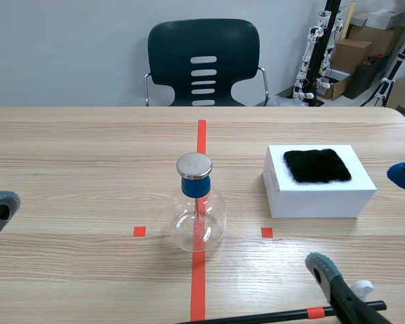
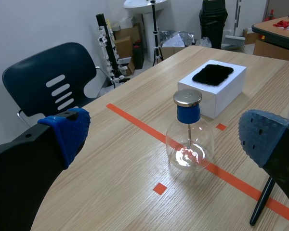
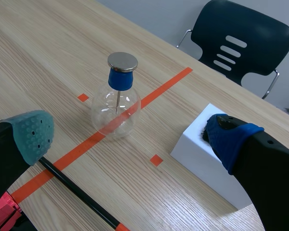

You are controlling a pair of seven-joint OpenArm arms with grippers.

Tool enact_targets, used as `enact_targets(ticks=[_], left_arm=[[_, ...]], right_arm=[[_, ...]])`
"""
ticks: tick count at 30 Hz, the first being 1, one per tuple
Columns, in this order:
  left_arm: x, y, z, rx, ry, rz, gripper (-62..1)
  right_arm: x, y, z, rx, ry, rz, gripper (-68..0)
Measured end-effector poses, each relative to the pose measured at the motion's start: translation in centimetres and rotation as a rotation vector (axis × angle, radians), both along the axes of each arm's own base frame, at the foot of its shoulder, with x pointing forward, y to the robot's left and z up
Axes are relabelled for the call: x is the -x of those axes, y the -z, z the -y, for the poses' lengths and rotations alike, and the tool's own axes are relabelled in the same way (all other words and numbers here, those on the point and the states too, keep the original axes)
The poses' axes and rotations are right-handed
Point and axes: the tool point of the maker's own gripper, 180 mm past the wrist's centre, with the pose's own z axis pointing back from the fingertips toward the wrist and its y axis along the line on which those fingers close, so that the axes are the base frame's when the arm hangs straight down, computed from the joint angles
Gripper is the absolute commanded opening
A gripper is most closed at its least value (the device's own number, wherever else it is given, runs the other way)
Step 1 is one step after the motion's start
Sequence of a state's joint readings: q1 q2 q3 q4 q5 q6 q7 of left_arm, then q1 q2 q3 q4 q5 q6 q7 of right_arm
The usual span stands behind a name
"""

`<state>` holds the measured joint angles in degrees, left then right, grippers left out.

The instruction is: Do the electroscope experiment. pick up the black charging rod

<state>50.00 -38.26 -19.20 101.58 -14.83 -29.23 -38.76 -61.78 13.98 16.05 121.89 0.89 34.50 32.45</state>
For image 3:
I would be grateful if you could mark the white box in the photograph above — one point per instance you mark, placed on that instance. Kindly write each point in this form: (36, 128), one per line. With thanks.
(195, 149)

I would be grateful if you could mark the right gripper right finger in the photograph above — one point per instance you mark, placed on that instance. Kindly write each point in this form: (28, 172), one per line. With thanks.
(267, 173)

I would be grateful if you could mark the dark blue chair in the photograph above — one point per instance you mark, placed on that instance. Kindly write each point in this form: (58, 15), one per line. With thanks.
(231, 21)

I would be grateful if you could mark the black rod with red band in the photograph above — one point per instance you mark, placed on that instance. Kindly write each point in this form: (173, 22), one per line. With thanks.
(74, 186)

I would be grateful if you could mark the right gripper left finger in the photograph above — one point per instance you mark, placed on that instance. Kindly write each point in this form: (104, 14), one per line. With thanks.
(19, 144)

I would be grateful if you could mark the clear glass flask blue stopper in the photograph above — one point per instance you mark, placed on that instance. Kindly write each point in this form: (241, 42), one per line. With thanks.
(120, 79)

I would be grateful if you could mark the toy brick block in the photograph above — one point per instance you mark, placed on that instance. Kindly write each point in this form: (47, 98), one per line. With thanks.
(4, 209)

